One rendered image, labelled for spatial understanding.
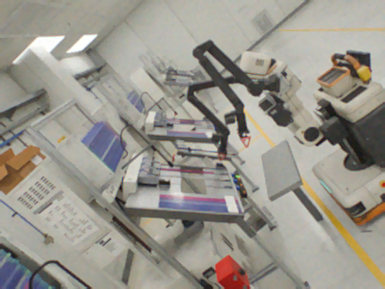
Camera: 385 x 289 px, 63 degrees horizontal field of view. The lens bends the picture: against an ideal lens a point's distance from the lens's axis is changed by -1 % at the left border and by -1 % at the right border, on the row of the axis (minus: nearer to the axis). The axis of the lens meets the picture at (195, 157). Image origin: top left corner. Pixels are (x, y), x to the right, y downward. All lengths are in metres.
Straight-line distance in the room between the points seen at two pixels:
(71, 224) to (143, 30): 8.18
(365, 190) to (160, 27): 8.21
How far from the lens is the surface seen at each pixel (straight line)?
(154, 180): 2.15
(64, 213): 2.00
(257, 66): 1.99
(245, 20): 9.89
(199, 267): 2.14
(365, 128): 2.14
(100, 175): 1.95
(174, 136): 3.22
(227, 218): 1.93
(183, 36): 9.70
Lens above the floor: 1.75
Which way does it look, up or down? 18 degrees down
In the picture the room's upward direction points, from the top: 42 degrees counter-clockwise
